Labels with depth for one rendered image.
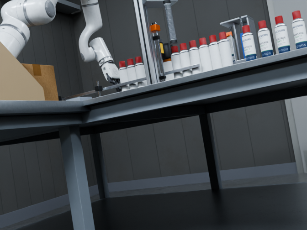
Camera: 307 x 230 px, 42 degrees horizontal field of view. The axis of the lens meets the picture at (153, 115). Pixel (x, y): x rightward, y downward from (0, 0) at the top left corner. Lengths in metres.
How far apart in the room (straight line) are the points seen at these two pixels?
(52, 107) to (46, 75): 0.83
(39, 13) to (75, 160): 0.62
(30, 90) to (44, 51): 3.78
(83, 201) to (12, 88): 0.53
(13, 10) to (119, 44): 3.72
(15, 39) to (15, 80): 0.24
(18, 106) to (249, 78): 0.71
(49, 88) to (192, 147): 3.02
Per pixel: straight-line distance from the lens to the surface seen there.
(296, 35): 1.86
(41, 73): 2.20
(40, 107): 1.36
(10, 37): 1.65
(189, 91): 1.34
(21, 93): 1.47
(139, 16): 2.00
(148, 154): 5.23
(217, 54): 1.95
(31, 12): 1.77
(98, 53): 2.27
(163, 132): 5.10
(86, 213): 1.67
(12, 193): 4.52
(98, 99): 1.49
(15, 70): 1.48
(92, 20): 2.25
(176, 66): 2.03
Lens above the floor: 0.66
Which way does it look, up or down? 3 degrees up
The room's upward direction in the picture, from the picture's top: 9 degrees counter-clockwise
